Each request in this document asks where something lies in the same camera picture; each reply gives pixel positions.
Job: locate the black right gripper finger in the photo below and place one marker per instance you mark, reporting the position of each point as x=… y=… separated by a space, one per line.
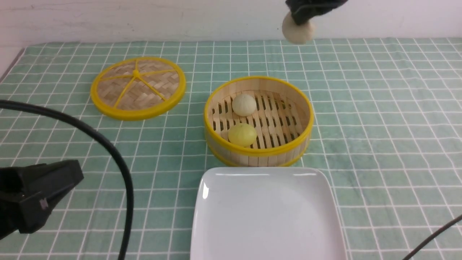
x=302 y=11

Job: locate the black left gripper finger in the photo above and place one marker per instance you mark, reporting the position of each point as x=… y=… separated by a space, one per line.
x=28 y=194

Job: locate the beige bun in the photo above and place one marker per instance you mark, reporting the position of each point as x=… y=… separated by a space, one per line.
x=244 y=105
x=297 y=34

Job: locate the beige bun back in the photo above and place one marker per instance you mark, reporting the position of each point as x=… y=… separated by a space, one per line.
x=244 y=105

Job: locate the yellow steamed bun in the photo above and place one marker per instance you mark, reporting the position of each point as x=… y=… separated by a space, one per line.
x=242 y=134

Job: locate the white square plate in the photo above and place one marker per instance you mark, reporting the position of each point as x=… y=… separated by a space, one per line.
x=266 y=213

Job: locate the yellow bamboo steamer basket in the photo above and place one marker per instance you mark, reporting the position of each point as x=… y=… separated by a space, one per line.
x=283 y=121

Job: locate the green checkered tablecloth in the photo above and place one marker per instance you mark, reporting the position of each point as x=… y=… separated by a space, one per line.
x=387 y=131

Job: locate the yellow bamboo steamer lid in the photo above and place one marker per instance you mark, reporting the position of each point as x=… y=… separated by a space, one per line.
x=138 y=88

